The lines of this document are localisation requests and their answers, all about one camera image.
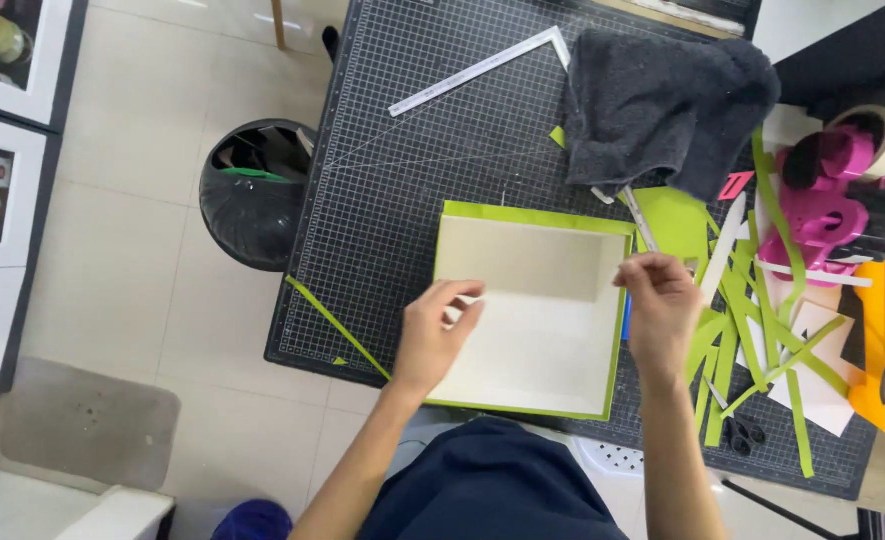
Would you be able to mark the person's right hand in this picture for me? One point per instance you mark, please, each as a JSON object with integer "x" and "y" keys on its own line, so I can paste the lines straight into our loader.
{"x": 664, "y": 315}

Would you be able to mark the person's left hand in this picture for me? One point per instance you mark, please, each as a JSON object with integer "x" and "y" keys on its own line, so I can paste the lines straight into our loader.
{"x": 427, "y": 345}

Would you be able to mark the small white paper piece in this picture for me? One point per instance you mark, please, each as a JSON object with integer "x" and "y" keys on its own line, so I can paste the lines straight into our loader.
{"x": 459, "y": 306}

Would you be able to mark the green paper sheet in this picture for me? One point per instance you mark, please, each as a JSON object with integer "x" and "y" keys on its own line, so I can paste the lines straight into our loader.
{"x": 675, "y": 221}

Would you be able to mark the pile of green paper strips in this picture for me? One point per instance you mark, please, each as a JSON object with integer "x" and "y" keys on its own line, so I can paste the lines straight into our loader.
{"x": 757, "y": 330}

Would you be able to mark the long green paper strip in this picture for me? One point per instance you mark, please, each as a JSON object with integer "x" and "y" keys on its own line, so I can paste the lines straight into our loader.
{"x": 334, "y": 326}

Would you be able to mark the silver craft knife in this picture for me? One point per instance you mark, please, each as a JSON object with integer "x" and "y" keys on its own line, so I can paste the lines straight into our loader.
{"x": 640, "y": 217}

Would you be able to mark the green covered cardboard box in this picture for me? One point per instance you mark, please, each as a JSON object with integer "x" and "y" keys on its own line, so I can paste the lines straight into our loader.
{"x": 540, "y": 330}

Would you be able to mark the small pink card piece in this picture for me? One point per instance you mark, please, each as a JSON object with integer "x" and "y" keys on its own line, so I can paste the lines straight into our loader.
{"x": 735, "y": 185}

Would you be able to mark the white perforated stool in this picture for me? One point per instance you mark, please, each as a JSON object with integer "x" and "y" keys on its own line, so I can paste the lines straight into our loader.
{"x": 615, "y": 457}

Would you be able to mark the black gridded cutting mat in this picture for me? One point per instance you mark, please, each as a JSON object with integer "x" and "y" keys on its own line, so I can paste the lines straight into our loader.
{"x": 412, "y": 195}

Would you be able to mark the white card offcuts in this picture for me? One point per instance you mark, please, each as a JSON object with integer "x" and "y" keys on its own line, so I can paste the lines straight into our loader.
{"x": 821, "y": 375}

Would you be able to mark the pink tape dispenser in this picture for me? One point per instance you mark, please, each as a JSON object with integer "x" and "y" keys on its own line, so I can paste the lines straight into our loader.
{"x": 817, "y": 202}

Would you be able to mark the dark grey towel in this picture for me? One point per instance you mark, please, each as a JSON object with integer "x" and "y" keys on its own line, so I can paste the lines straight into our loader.
{"x": 660, "y": 105}

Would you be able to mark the black trash bin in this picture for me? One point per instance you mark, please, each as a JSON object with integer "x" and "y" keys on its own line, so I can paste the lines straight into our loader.
{"x": 251, "y": 199}

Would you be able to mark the blue slipper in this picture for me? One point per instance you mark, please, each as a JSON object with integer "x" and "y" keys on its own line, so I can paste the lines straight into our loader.
{"x": 253, "y": 521}

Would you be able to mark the metal square ruler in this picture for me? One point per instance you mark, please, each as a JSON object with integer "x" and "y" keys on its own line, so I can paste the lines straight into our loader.
{"x": 480, "y": 69}

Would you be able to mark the grey floor mat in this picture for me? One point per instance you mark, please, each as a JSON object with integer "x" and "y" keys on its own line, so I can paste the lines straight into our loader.
{"x": 86, "y": 424}

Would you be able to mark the wooden furniture leg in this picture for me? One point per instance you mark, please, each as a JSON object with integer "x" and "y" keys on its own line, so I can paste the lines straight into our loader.
{"x": 278, "y": 22}

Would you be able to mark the white low furniture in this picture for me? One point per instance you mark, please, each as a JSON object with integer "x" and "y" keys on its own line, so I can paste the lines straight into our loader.
{"x": 52, "y": 510}

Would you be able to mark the white glass door cabinet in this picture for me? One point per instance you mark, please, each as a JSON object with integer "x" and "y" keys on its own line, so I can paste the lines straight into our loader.
{"x": 0, "y": 195}

